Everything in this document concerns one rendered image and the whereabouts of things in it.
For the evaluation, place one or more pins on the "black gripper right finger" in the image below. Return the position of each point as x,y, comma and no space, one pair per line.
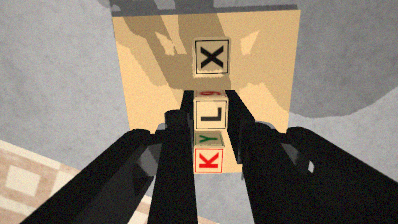
344,190

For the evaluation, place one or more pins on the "orange mat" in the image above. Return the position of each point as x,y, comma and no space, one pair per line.
156,62

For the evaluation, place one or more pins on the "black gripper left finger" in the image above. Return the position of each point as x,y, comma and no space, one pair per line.
104,192

